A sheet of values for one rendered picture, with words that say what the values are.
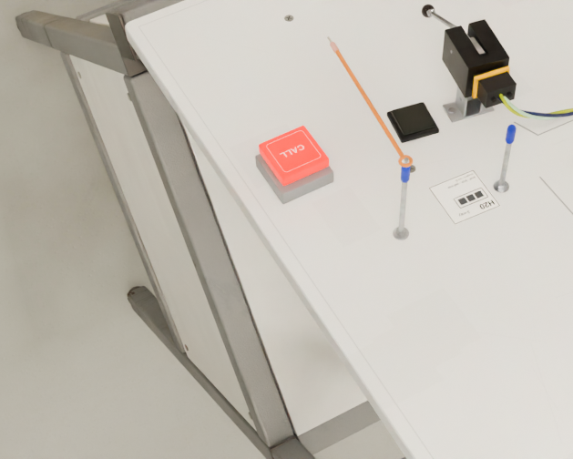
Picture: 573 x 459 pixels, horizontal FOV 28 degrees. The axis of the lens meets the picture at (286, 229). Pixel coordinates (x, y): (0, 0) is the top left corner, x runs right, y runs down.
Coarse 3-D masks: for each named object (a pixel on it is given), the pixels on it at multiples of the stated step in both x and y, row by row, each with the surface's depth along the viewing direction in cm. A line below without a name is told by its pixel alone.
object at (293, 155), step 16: (304, 128) 109; (272, 144) 108; (288, 144) 108; (304, 144) 108; (272, 160) 107; (288, 160) 107; (304, 160) 107; (320, 160) 107; (288, 176) 106; (304, 176) 107
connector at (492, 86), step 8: (480, 72) 106; (504, 72) 106; (472, 80) 107; (480, 80) 106; (488, 80) 106; (496, 80) 106; (504, 80) 106; (512, 80) 106; (472, 88) 108; (480, 88) 106; (488, 88) 105; (496, 88) 105; (504, 88) 105; (512, 88) 106; (480, 96) 106; (488, 96) 105; (496, 96) 106; (504, 96) 106; (512, 96) 106; (488, 104) 106; (496, 104) 106
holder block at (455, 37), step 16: (448, 32) 108; (464, 32) 108; (480, 32) 108; (448, 48) 109; (464, 48) 107; (496, 48) 107; (448, 64) 110; (464, 64) 106; (480, 64) 106; (496, 64) 106; (464, 80) 107; (464, 96) 109
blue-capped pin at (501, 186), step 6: (510, 126) 102; (510, 132) 102; (510, 138) 102; (510, 144) 103; (504, 156) 105; (504, 162) 105; (504, 168) 106; (504, 174) 107; (498, 180) 108; (504, 180) 107; (498, 186) 108; (504, 186) 108
